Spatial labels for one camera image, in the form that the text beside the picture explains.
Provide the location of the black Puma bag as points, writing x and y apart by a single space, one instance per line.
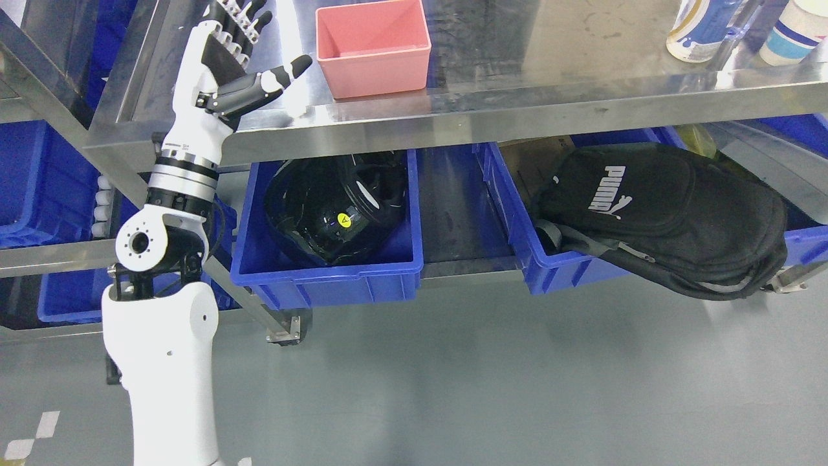
668 215

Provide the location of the blue bin far left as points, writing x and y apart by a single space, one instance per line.
48 188

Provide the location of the cardboard box in bin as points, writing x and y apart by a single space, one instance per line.
533 162

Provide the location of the white blue striped cup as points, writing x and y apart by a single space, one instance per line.
800 28

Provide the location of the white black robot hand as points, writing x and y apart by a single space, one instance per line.
214 89

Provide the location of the blue bin with helmet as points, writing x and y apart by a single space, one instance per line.
391 274

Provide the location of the blue bin with bag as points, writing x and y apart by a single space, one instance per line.
546 270

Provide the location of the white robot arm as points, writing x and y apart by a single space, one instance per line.
161 334

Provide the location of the pink plastic storage box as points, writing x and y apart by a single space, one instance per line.
374 48

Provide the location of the black helmet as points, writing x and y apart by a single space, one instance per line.
336 211

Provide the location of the white blue bottle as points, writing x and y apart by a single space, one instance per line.
700 28

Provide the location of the stainless steel shelf cart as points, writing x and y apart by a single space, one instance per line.
500 70

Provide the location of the blue bin lower left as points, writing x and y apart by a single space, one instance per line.
75 296

